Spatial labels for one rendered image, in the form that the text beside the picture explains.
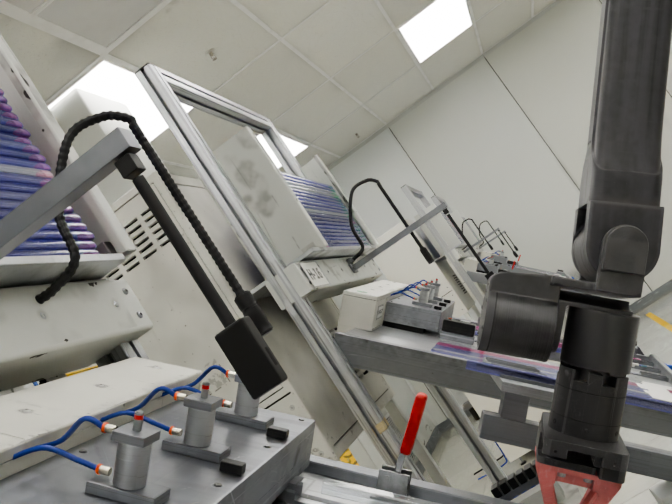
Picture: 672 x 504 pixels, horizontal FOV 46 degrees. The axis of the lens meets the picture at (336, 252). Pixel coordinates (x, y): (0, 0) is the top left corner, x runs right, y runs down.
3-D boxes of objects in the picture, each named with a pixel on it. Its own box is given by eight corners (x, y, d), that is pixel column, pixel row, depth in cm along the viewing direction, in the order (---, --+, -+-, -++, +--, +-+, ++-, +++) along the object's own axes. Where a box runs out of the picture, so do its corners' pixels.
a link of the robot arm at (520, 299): (654, 227, 61) (626, 237, 70) (505, 204, 63) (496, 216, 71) (630, 380, 61) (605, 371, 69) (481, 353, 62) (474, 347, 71)
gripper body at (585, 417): (540, 460, 62) (556, 368, 62) (538, 430, 72) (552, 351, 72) (626, 479, 60) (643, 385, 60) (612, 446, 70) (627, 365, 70)
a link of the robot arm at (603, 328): (651, 307, 62) (633, 300, 68) (562, 292, 63) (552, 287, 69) (635, 392, 63) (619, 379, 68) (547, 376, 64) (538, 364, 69)
